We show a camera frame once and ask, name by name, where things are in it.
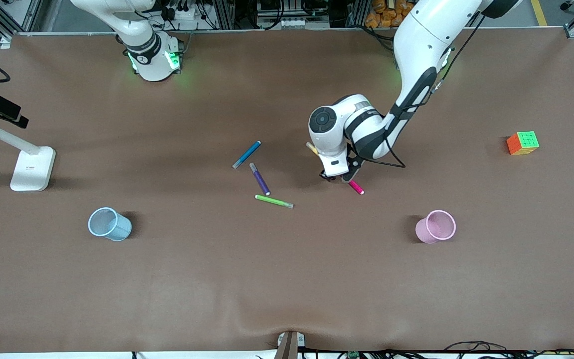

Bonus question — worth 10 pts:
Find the colourful puzzle cube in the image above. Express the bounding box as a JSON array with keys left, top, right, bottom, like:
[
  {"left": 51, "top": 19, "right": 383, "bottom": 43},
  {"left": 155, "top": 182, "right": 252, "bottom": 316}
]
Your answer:
[{"left": 506, "top": 131, "right": 540, "bottom": 156}]

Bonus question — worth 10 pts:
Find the blue marker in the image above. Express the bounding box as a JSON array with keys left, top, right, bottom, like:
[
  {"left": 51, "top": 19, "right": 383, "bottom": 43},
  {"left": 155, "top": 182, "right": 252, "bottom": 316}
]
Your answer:
[{"left": 232, "top": 140, "right": 262, "bottom": 170}]

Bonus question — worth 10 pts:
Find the green marker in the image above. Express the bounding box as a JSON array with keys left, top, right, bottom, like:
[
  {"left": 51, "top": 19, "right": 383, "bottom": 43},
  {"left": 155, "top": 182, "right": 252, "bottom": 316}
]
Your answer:
[{"left": 255, "top": 194, "right": 294, "bottom": 209}]

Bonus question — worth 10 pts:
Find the black cable bundle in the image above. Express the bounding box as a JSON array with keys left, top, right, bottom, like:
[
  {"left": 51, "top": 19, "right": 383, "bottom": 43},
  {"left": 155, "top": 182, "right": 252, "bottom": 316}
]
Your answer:
[{"left": 444, "top": 341, "right": 574, "bottom": 359}]

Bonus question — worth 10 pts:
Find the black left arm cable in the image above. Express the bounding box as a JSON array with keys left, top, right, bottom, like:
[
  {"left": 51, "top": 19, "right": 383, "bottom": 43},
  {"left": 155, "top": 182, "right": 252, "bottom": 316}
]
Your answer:
[{"left": 362, "top": 12, "right": 487, "bottom": 169}]

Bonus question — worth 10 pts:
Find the pink mesh cup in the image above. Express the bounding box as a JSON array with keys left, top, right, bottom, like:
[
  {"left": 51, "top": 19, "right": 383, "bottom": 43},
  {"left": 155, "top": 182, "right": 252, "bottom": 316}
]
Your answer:
[{"left": 415, "top": 210, "right": 457, "bottom": 244}]

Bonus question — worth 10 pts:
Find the white stand with pole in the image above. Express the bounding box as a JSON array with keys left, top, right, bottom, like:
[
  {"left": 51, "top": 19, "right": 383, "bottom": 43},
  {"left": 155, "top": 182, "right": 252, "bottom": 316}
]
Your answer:
[{"left": 0, "top": 120, "right": 57, "bottom": 192}]

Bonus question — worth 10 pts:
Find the brown table cover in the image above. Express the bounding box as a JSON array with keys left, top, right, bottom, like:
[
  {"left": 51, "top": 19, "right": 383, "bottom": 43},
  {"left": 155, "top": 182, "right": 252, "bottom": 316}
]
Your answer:
[{"left": 0, "top": 27, "right": 574, "bottom": 355}]

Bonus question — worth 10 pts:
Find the metal table clamp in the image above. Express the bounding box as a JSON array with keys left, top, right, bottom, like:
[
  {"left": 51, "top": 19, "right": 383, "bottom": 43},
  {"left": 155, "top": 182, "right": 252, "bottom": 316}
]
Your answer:
[{"left": 274, "top": 330, "right": 306, "bottom": 359}]

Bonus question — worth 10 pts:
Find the purple marker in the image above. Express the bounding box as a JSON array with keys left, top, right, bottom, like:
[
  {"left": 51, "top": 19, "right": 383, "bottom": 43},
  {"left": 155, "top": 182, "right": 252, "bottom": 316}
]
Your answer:
[{"left": 249, "top": 162, "right": 271, "bottom": 196}]

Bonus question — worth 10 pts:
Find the white power strip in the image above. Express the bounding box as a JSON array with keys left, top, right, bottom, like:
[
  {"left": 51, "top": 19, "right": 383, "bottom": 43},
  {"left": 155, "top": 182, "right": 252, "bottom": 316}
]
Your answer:
[{"left": 165, "top": 4, "right": 205, "bottom": 21}]

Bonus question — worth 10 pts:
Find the light blue mesh cup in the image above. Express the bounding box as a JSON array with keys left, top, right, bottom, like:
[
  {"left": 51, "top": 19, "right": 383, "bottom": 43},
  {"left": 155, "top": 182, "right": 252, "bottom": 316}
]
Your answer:
[{"left": 88, "top": 207, "right": 133, "bottom": 242}]

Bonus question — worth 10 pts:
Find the pile of orange bags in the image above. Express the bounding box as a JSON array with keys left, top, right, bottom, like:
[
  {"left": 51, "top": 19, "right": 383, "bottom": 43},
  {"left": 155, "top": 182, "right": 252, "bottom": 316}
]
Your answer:
[{"left": 365, "top": 0, "right": 417, "bottom": 29}]

